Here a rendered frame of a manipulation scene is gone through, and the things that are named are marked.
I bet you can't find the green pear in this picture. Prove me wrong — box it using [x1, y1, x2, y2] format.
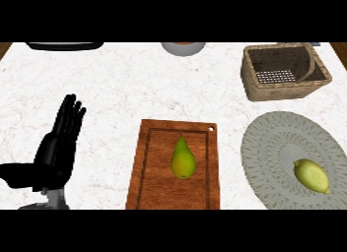
[168, 135, 198, 180]

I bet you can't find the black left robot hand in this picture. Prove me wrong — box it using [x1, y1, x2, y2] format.
[0, 94, 87, 193]

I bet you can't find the yellow lemon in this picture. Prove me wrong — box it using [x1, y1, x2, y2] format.
[291, 158, 331, 195]

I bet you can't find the brown wicker basket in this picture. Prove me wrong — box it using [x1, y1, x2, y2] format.
[238, 42, 333, 102]

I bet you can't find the grey round pot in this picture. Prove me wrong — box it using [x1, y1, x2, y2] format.
[159, 42, 207, 57]

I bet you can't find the brown wooden cutting board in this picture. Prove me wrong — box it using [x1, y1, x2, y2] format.
[124, 118, 220, 211]

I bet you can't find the grey oval woven placemat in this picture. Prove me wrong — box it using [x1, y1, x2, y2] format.
[238, 110, 347, 211]

